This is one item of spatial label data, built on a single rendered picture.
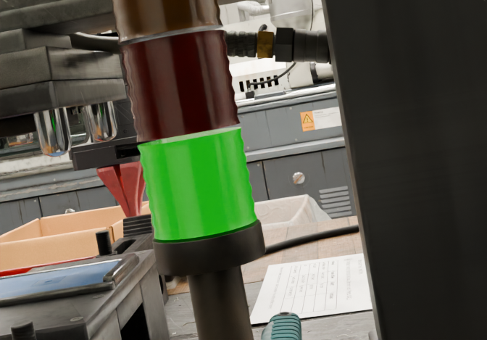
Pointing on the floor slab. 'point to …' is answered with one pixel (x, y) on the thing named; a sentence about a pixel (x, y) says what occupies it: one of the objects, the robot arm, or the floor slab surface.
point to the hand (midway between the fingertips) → (135, 220)
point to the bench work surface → (254, 272)
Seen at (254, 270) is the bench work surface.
